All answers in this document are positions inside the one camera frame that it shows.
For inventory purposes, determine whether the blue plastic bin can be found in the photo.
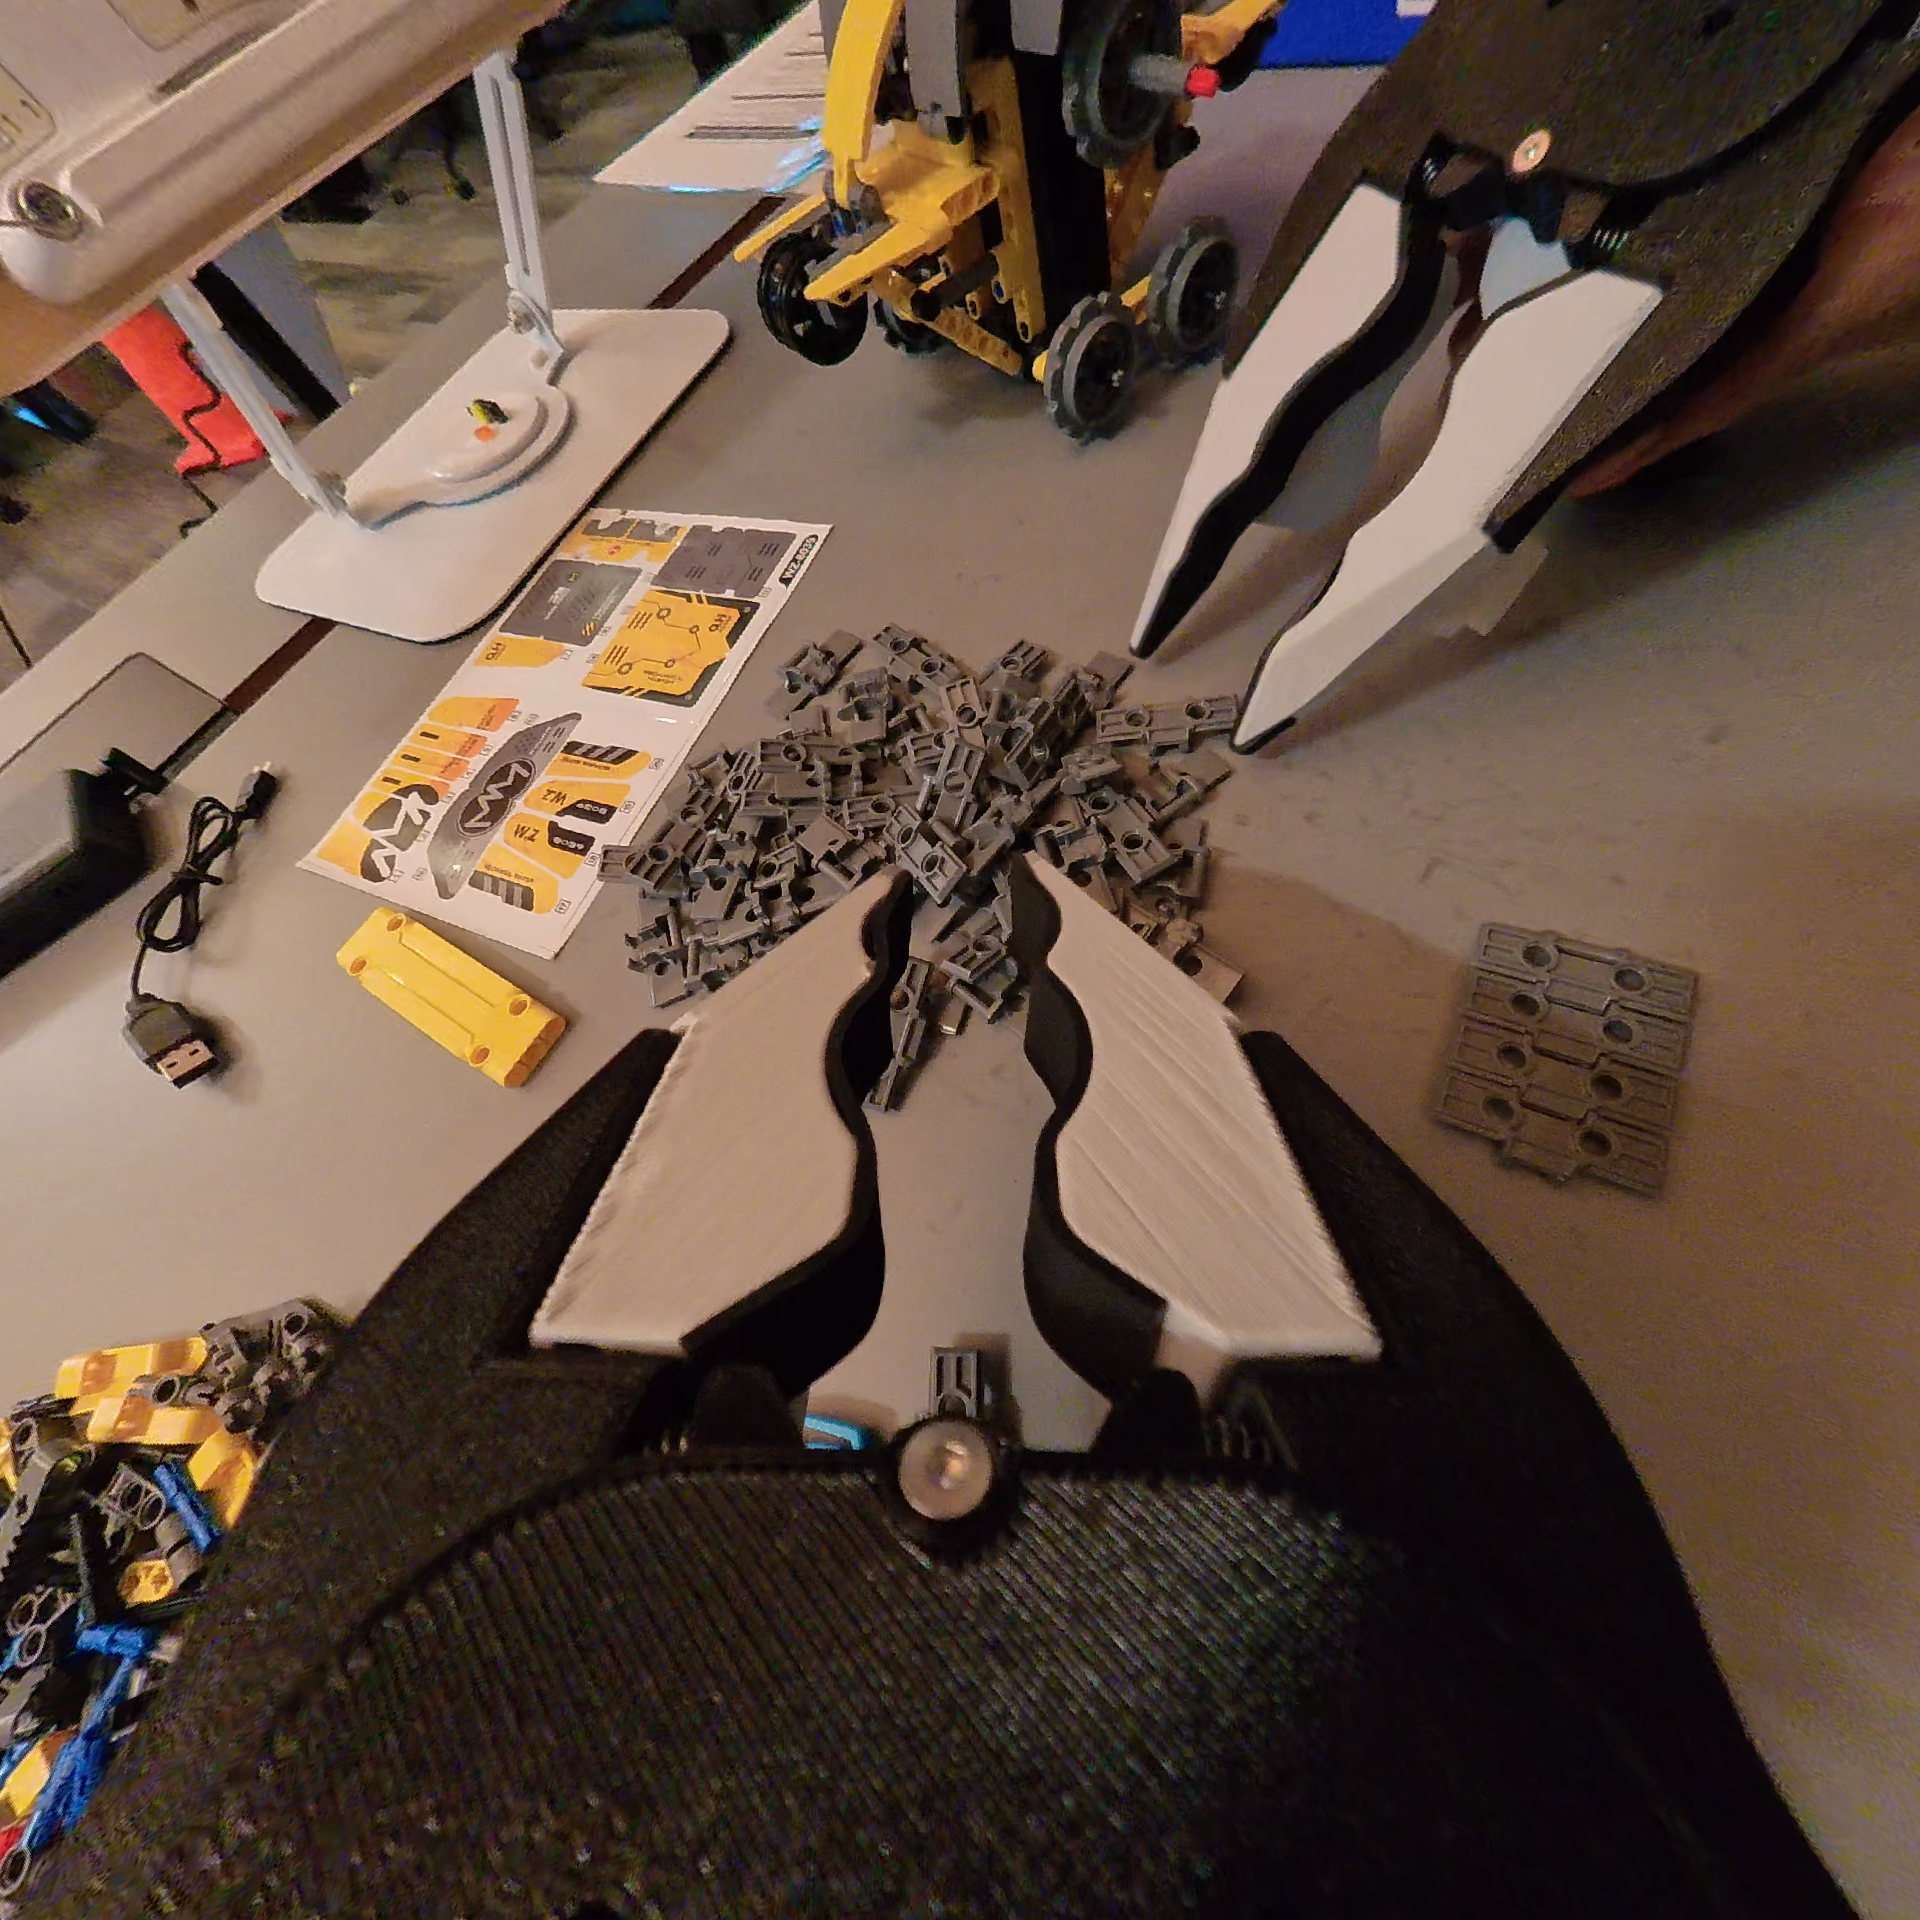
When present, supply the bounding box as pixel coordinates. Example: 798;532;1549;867
1257;0;1446;71

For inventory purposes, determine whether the white printed paper sheet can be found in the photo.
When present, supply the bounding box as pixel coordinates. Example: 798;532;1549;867
595;0;842;197

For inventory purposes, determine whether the assembled grey track strip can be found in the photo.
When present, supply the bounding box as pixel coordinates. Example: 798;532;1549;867
1432;922;1701;1197

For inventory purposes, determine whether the yellow grey sticker sheet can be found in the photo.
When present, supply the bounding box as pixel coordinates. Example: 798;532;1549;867
297;506;836;961

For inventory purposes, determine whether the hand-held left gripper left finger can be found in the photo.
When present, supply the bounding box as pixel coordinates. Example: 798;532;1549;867
529;870;919;1398

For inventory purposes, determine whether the yellow brick panel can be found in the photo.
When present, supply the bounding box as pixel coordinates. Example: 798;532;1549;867
335;904;571;1090

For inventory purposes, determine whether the black USB cable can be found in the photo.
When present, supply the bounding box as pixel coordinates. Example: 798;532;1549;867
120;763;281;1091

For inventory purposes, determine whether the person's right hand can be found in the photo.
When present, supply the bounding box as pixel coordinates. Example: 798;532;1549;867
1574;111;1920;499

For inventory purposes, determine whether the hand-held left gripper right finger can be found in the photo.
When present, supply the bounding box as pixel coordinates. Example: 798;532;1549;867
1005;854;1387;1408

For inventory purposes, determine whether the pile of grey track links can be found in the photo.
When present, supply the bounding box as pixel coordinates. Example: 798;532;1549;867
601;621;1249;1111

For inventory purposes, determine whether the grey flat device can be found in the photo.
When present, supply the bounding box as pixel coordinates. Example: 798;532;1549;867
0;651;235;781

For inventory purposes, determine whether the heap of mixed toy bricks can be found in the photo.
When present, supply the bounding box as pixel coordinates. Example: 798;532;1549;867
0;1296;354;1878

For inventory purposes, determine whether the yellow black toy brick vehicle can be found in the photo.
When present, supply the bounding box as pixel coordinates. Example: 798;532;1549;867
734;0;1292;447

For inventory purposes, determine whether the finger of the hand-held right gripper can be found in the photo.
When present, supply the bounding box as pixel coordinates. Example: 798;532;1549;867
1129;180;1421;662
1230;265;1668;755

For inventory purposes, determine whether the white desk lamp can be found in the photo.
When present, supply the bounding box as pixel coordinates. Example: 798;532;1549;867
0;0;734;647

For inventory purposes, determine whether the black power adapter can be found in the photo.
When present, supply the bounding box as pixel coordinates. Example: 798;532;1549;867
0;763;160;977

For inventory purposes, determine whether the orange plastic object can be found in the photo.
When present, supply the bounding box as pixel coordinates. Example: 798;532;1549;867
102;303;295;480

